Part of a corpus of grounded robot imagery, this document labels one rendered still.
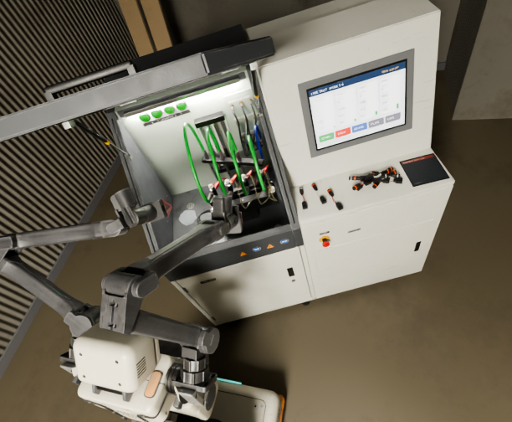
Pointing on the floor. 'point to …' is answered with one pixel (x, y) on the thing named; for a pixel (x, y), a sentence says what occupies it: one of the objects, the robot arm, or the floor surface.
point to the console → (407, 229)
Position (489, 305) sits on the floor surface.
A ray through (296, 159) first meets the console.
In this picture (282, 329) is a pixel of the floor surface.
